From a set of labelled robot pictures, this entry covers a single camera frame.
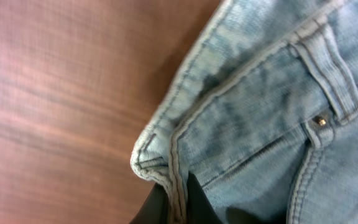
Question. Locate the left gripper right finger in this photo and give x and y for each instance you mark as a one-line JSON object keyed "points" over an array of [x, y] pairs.
{"points": [[199, 208]]}

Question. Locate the light blue denim shorts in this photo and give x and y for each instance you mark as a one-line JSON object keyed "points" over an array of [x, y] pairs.
{"points": [[264, 112]]}

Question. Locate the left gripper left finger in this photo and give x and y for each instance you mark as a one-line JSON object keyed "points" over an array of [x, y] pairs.
{"points": [[155, 208]]}

